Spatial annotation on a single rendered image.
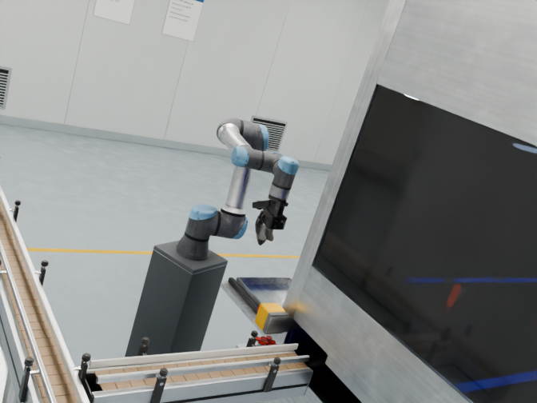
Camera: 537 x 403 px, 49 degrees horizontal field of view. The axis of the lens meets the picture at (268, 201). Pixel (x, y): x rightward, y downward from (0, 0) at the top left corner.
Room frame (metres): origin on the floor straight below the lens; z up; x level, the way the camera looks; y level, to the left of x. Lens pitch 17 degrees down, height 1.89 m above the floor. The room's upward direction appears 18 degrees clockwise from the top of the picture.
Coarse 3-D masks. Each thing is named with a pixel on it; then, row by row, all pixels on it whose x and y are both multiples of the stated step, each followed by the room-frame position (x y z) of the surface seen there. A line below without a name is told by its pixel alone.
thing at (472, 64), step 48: (432, 0) 1.65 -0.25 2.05; (480, 0) 1.53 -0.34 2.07; (528, 0) 1.43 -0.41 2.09; (432, 48) 1.60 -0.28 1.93; (480, 48) 1.49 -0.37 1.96; (528, 48) 1.39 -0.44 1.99; (432, 96) 1.55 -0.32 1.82; (480, 96) 1.44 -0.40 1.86; (528, 96) 1.35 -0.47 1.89; (336, 288) 1.61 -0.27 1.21; (336, 336) 1.56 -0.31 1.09; (384, 336) 1.44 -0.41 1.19; (384, 384) 1.39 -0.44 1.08; (432, 384) 1.29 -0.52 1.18
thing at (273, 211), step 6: (270, 198) 2.11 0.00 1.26; (276, 204) 2.10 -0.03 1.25; (282, 204) 2.09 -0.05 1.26; (264, 210) 2.12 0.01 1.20; (270, 210) 2.13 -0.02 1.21; (276, 210) 2.09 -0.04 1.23; (282, 210) 2.12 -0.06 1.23; (264, 216) 2.12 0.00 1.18; (270, 216) 2.09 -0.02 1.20; (276, 216) 2.09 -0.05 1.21; (282, 216) 2.11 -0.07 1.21; (264, 222) 2.12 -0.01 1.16; (270, 222) 2.08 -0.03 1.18; (276, 222) 2.10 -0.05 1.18; (282, 222) 2.11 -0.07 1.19; (270, 228) 2.09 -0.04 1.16; (276, 228) 2.10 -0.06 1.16; (282, 228) 2.12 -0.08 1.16
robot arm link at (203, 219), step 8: (192, 208) 2.47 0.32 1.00; (200, 208) 2.46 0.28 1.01; (208, 208) 2.48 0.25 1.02; (216, 208) 2.50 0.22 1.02; (192, 216) 2.44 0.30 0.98; (200, 216) 2.42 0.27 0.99; (208, 216) 2.43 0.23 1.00; (216, 216) 2.47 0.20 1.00; (192, 224) 2.43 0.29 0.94; (200, 224) 2.42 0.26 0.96; (208, 224) 2.44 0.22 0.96; (216, 224) 2.45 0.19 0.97; (192, 232) 2.43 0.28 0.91; (200, 232) 2.43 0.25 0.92; (208, 232) 2.44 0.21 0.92; (216, 232) 2.46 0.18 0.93
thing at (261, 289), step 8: (240, 280) 2.09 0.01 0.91; (248, 280) 2.14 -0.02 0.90; (256, 280) 2.16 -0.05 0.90; (264, 280) 2.19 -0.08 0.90; (272, 280) 2.21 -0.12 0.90; (280, 280) 2.24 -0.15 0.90; (288, 280) 2.26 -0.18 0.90; (248, 288) 2.04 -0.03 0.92; (256, 288) 2.14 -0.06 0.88; (264, 288) 2.16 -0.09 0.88; (272, 288) 2.18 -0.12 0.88; (280, 288) 2.21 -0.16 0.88; (288, 288) 2.23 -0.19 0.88; (256, 296) 2.07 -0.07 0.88; (264, 296) 2.09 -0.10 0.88; (272, 296) 2.11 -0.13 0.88; (280, 296) 2.14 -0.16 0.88; (280, 304) 2.07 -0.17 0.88
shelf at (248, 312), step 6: (222, 282) 2.10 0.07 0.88; (228, 282) 2.11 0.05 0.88; (222, 288) 2.08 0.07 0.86; (228, 288) 2.06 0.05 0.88; (228, 294) 2.05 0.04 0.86; (234, 294) 2.03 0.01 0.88; (234, 300) 2.01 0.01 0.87; (240, 300) 2.00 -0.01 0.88; (240, 306) 1.97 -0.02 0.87; (246, 306) 1.96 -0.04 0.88; (246, 312) 1.93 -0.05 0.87; (252, 312) 1.94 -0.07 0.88; (252, 318) 1.90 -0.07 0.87; (264, 336) 1.83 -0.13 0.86; (270, 336) 1.81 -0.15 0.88; (318, 354) 1.81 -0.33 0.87; (324, 354) 1.82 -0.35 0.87
